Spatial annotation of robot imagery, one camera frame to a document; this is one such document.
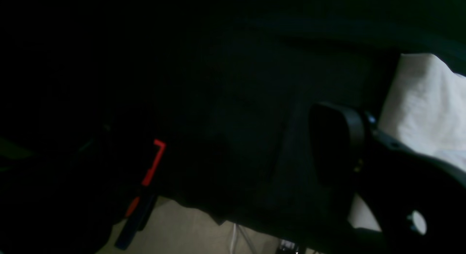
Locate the white T-shirt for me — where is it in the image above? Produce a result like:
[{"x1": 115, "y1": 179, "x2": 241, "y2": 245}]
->
[{"x1": 348, "y1": 53, "x2": 466, "y2": 233}]

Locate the black table cloth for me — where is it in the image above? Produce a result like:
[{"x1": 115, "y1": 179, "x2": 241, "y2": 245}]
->
[{"x1": 1, "y1": 0, "x2": 465, "y2": 254}]

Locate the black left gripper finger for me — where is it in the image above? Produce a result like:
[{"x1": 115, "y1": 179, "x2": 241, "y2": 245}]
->
[{"x1": 308, "y1": 103, "x2": 466, "y2": 254}]

